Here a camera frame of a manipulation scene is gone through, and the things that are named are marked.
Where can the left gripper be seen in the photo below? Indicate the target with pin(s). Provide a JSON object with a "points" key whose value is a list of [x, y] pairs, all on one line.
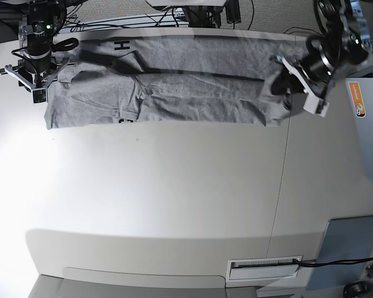
{"points": [[313, 72]]}

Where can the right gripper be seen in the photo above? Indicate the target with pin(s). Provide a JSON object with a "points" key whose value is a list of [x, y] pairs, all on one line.
{"points": [[36, 67]]}

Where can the grey T-shirt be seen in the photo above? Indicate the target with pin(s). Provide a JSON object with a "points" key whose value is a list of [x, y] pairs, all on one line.
{"points": [[183, 78]]}

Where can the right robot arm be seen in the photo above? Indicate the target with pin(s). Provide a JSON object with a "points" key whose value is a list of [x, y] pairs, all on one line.
{"points": [[42, 21]]}

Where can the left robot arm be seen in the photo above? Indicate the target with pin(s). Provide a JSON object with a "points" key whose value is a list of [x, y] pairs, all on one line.
{"points": [[344, 39]]}

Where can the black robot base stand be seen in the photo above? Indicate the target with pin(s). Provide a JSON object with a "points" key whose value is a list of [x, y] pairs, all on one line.
{"points": [[200, 14]]}

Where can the blue laptop with stickers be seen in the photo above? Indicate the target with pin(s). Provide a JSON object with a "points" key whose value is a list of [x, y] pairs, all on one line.
{"points": [[360, 92]]}

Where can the open silver laptop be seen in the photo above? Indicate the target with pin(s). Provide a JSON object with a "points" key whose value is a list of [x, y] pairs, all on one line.
{"points": [[370, 69]]}

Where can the blue-grey tablet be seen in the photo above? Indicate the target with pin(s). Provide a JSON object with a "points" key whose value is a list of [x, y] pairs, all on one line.
{"points": [[345, 239]]}

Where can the black device bottom right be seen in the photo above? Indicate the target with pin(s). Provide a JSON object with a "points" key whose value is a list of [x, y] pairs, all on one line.
{"points": [[358, 289]]}

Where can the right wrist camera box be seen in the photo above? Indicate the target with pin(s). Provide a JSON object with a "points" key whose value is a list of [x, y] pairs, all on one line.
{"points": [[39, 95]]}

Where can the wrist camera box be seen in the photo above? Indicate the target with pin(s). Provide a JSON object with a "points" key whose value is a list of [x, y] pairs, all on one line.
{"points": [[316, 105], [39, 95]]}

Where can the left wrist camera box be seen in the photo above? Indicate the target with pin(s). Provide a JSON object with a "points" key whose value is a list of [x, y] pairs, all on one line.
{"points": [[316, 105]]}

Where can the white cable grommet tray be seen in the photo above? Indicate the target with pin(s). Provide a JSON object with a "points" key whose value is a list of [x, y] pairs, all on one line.
{"points": [[262, 269]]}

